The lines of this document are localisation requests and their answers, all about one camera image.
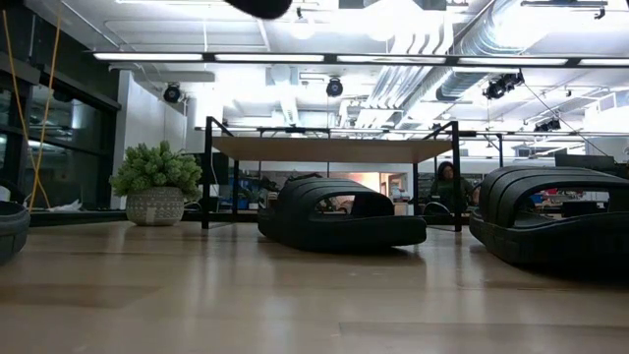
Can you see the long ceiling light bar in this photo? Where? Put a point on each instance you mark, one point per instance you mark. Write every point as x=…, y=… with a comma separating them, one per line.
x=270, y=57

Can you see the person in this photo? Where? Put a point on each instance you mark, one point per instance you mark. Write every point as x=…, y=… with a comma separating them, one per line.
x=444, y=189

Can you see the green succulent in patterned pot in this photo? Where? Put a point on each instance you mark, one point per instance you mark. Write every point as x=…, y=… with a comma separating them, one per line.
x=154, y=206

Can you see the black ceiling track spotlight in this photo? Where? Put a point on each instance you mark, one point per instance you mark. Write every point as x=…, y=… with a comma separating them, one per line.
x=501, y=86
x=546, y=126

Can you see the white crumpled paper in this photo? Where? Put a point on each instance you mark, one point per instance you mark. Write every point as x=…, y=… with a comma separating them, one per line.
x=66, y=206

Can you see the black computer monitor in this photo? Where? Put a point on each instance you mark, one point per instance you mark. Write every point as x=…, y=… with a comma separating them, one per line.
x=622, y=169
x=585, y=161

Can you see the wooden shelf black metal frame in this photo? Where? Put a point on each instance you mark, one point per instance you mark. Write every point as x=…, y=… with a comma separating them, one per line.
x=329, y=150

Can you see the silver ceiling air duct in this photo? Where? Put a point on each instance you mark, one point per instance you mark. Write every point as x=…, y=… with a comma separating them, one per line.
x=457, y=86

